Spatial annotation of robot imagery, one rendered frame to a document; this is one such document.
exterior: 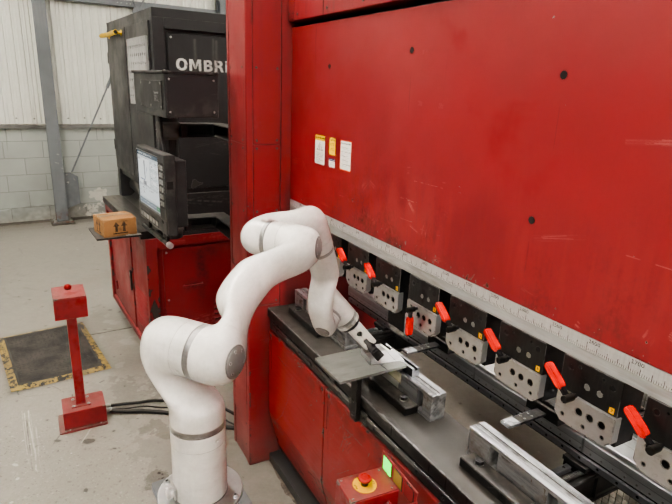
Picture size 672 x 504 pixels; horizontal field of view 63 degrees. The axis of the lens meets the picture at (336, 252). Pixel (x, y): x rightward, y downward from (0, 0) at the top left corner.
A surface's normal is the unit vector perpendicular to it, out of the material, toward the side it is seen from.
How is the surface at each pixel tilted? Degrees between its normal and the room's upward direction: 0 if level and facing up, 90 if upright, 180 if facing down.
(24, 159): 90
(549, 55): 90
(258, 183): 90
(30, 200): 90
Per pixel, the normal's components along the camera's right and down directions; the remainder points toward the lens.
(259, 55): 0.48, 0.27
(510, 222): -0.88, 0.11
